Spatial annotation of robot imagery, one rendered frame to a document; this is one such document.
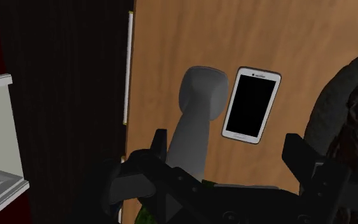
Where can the grey paddle-shaped tool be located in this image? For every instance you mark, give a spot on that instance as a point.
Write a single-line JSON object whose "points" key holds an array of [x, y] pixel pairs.
{"points": [[202, 93]]}

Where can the grey pot with brown plant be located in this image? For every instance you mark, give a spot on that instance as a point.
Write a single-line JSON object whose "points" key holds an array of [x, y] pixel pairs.
{"points": [[330, 105]]}

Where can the green mottled object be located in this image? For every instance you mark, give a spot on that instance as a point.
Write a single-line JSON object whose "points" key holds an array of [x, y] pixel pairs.
{"points": [[142, 217]]}

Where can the brown wooden drawer chest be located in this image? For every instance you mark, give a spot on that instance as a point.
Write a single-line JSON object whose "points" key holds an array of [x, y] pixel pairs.
{"points": [[290, 34]]}

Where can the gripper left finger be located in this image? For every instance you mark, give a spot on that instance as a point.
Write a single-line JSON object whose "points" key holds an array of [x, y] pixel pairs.
{"points": [[166, 186]]}

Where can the white smartphone with black screen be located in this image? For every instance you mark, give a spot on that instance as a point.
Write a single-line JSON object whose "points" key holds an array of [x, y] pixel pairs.
{"points": [[250, 105]]}

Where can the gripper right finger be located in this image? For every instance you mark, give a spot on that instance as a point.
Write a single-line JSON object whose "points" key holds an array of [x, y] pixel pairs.
{"points": [[327, 183]]}

